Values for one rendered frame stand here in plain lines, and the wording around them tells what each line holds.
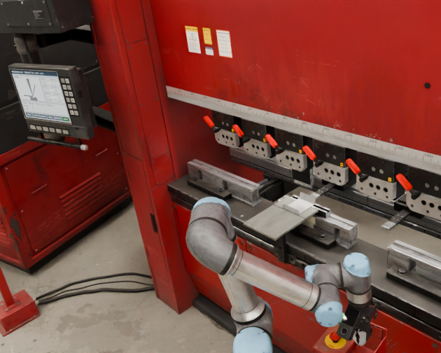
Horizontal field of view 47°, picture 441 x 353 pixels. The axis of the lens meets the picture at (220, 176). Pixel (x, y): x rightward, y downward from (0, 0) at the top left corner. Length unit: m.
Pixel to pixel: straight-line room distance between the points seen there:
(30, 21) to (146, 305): 1.82
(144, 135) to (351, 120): 1.18
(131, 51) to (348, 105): 1.14
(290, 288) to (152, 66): 1.50
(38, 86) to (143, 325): 1.52
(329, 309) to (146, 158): 1.49
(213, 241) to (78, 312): 2.22
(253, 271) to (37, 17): 1.64
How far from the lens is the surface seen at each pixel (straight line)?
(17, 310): 3.54
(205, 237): 1.38
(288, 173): 2.60
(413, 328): 2.01
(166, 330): 3.19
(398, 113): 1.73
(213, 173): 2.62
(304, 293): 1.46
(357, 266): 1.57
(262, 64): 2.06
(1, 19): 2.80
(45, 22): 2.55
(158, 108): 2.65
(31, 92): 2.78
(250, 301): 1.65
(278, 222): 2.11
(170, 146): 2.75
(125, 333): 3.25
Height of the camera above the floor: 2.16
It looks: 28 degrees down
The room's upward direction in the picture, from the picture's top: 8 degrees counter-clockwise
